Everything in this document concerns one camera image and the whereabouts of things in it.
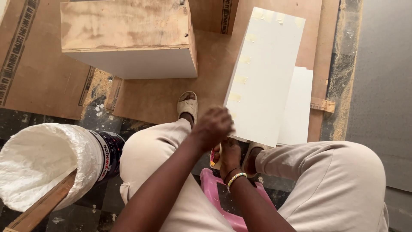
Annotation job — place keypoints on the wooden stirring plank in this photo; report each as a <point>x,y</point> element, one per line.
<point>41,204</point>

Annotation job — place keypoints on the person's right beige sandal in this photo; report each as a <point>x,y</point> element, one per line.
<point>249,151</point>

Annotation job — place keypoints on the small white laminated board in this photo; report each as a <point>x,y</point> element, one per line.
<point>297,109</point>

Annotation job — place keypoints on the person's left leg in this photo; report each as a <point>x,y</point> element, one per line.
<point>151,151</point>

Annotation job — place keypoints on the plywood sheet with printed stripes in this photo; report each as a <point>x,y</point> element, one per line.
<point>38,71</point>

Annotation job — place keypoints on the white glue bucket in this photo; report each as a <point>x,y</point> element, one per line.
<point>41,161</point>

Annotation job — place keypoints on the person's leg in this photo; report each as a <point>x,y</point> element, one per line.
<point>328,187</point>
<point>151,151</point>

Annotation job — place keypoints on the large white laminated board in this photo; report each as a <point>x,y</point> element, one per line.
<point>267,80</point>

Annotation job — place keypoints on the small wooden block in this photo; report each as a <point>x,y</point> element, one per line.
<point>323,105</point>

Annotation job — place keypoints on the narrow plywood strip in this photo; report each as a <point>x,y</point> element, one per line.
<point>113,93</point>

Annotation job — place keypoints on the person's left beige sandal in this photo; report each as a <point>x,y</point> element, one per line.
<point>188,104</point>

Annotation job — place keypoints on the person's right hand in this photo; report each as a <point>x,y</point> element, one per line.
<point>231,156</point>

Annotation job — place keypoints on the masking tape roll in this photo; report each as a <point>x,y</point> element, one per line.
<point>212,166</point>

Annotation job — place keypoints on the person's beige sandal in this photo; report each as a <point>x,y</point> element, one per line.
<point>249,151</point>
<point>188,104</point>

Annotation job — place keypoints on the person's right fingers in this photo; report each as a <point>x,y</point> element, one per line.
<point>217,156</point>

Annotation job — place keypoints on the brown plywood sheet piece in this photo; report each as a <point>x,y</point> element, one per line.
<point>212,14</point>

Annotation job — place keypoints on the plywood box with white face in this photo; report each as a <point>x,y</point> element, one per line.
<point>128,38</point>

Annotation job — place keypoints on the person's left hand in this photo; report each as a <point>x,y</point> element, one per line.
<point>212,127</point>

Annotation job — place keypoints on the person's left fingers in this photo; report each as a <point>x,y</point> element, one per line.
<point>228,124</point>

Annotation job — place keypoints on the pink plastic stool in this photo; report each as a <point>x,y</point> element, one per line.
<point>210,190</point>

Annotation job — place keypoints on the person's right leg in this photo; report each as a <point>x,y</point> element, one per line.
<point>328,187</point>

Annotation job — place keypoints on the row of masking tape pieces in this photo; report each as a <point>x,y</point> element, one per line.
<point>240,79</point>

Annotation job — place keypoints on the large brown plywood sheet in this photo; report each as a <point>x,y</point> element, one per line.
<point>167,96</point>

